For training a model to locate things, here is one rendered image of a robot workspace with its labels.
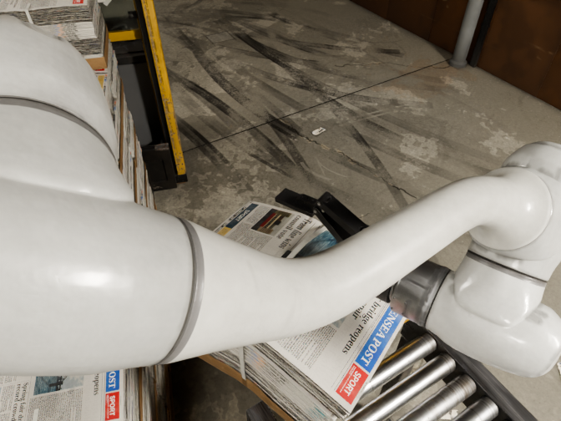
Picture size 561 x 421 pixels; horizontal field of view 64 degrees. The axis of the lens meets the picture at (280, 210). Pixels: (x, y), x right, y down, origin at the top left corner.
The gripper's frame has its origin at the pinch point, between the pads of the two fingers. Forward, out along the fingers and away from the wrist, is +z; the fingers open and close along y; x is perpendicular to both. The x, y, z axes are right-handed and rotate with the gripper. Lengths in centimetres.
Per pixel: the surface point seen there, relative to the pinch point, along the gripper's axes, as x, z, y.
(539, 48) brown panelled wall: 330, 10, 85
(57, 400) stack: -37, 39, 45
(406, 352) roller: 22, -19, 50
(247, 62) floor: 240, 217, 107
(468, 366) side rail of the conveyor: 28, -33, 51
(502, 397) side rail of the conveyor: 25, -42, 52
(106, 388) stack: -29, 33, 45
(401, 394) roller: 12, -23, 51
